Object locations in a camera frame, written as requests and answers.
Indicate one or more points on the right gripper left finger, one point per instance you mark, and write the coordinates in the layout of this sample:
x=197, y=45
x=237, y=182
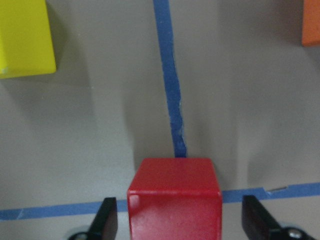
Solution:
x=105, y=223

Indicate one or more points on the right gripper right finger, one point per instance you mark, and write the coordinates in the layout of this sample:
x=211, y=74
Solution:
x=258, y=224

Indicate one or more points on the red block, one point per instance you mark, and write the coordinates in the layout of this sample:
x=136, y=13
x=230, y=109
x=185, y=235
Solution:
x=175, y=199

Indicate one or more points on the yellow block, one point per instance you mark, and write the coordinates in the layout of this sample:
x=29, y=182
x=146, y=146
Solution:
x=26, y=47

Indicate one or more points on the orange block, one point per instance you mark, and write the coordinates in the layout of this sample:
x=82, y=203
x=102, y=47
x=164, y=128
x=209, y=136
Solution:
x=311, y=23

